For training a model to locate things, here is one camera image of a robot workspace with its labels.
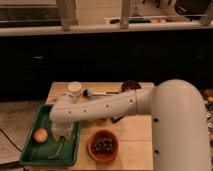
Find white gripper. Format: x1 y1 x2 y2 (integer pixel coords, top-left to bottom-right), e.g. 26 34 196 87
51 123 73 140

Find green chili pepper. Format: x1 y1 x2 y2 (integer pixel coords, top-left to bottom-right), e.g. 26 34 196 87
48 137 65 159

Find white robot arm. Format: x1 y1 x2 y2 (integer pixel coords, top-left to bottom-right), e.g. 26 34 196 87
50 79 212 171

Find green plastic tray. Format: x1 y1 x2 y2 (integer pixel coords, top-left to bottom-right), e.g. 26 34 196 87
19 105 80 166

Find red yellow apple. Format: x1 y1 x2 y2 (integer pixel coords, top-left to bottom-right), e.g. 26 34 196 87
33 128 48 143

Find white round container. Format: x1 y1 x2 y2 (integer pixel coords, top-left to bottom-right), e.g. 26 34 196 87
68 81 82 98

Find orange bowl of dark berries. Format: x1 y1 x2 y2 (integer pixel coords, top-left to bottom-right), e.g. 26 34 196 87
87 129 119 163

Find dark red bowl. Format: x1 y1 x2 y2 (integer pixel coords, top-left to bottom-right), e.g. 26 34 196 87
121 80 141 92

